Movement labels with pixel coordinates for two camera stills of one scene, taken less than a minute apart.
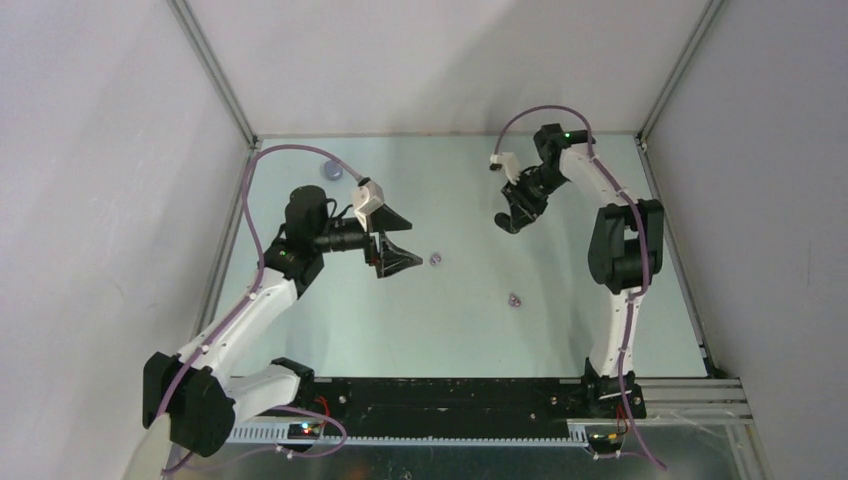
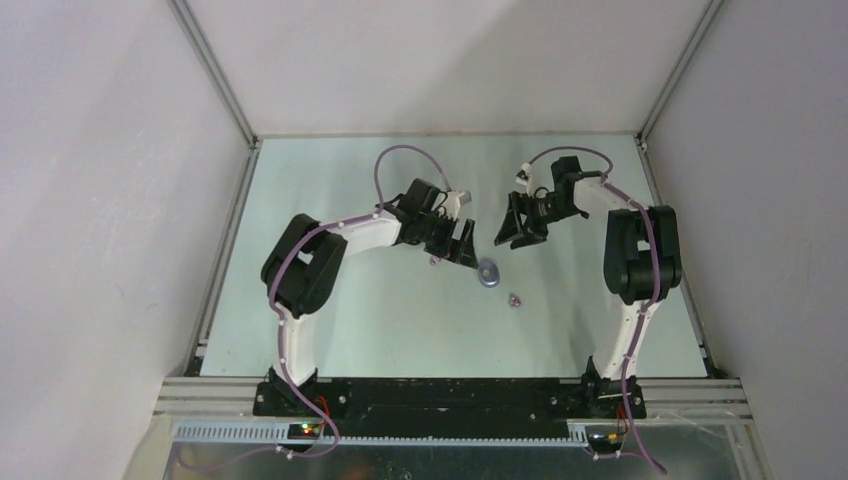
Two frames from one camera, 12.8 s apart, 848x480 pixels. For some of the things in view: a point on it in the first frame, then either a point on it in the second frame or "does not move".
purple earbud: x=514 y=300 does not move
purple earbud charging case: x=333 y=170 → x=488 y=273
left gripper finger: x=387 y=220 → x=467 y=253
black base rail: x=524 y=406 does not move
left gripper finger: x=393 y=259 → x=440 y=247
